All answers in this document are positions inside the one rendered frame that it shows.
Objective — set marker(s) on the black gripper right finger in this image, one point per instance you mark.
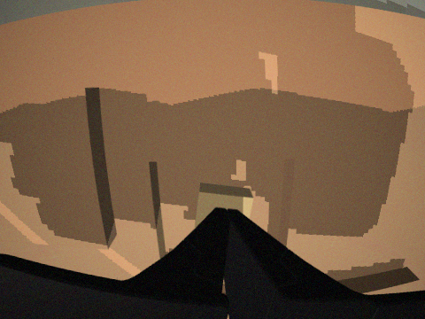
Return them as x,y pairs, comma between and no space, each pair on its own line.
265,280

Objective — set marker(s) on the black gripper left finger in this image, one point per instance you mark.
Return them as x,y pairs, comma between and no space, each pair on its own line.
185,284

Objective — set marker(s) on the orange square puzzle board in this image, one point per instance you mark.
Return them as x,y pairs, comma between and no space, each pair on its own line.
112,115

